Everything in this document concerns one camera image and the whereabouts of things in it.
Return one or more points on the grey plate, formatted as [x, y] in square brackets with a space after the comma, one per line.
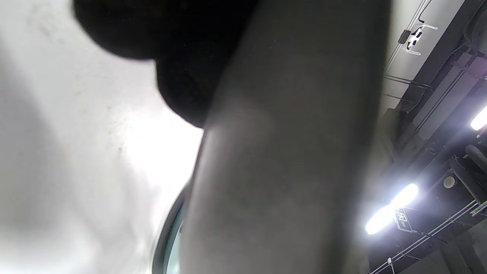
[285, 152]

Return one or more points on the hanging ceiling sign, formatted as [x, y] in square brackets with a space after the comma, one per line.
[402, 220]

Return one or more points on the round ceiling sensor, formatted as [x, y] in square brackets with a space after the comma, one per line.
[449, 182]

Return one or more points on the person's left hand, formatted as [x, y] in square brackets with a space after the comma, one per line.
[182, 38]

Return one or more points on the white ceiling bracket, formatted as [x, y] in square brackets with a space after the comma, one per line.
[417, 32]

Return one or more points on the black ceiling ductwork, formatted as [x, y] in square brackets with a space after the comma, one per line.
[449, 95]

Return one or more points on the ceiling tube light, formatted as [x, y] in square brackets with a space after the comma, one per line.
[480, 120]
[392, 207]

